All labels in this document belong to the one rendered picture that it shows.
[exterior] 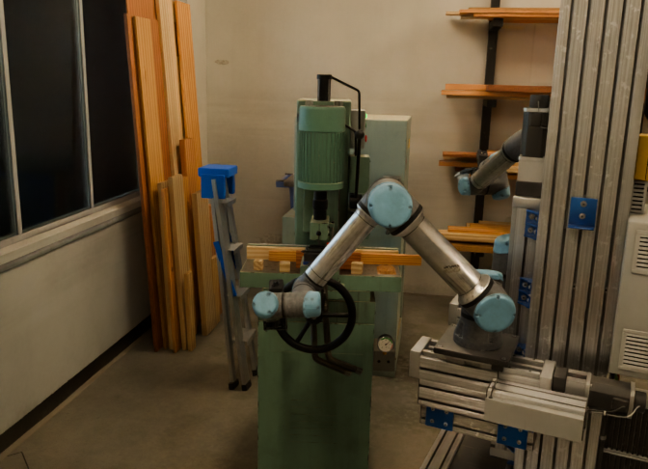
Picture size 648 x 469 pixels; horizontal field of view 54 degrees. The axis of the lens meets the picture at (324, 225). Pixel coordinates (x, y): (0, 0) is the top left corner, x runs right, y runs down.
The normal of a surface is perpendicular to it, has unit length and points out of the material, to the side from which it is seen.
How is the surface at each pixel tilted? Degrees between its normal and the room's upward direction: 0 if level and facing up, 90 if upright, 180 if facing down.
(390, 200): 85
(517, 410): 90
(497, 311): 96
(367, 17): 90
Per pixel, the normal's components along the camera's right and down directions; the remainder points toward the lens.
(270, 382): -0.04, 0.22
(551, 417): -0.43, 0.19
